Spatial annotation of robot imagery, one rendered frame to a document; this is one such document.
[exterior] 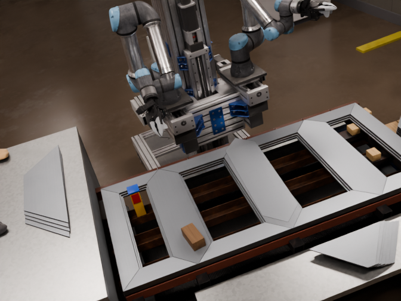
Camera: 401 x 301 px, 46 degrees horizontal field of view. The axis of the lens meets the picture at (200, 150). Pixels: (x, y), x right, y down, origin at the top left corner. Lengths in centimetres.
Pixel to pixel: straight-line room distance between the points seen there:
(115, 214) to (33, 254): 51
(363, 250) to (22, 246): 143
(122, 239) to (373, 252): 112
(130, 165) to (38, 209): 202
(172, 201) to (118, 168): 188
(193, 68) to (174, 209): 95
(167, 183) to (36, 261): 81
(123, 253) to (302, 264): 80
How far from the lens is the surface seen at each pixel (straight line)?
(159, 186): 250
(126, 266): 216
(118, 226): 236
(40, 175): 249
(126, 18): 247
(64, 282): 192
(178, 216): 229
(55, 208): 223
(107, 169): 425
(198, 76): 293
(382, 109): 446
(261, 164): 250
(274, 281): 208
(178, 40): 289
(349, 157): 251
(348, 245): 215
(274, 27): 269
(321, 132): 269
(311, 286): 206
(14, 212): 237
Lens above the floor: 238
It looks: 35 degrees down
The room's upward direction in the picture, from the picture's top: 13 degrees counter-clockwise
